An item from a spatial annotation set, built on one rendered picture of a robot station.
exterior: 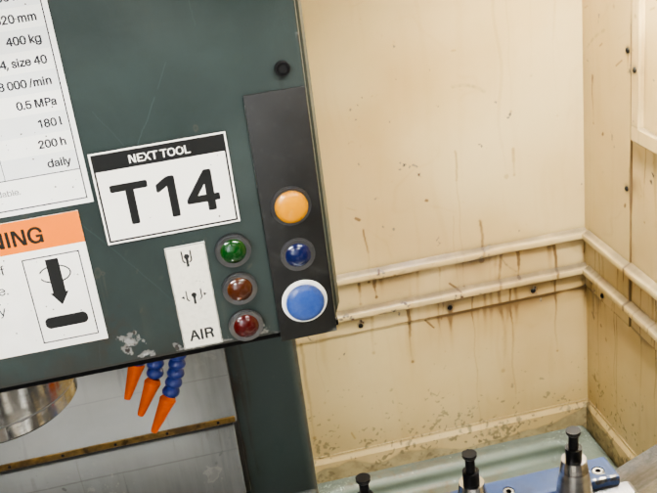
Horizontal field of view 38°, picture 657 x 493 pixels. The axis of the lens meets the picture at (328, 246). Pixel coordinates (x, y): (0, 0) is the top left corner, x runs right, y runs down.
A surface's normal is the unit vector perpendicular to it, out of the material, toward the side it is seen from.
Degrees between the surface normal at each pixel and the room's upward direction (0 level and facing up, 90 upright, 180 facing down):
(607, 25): 90
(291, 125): 90
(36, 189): 90
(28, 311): 90
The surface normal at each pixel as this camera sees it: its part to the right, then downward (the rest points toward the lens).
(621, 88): -0.97, 0.18
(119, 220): 0.19, 0.37
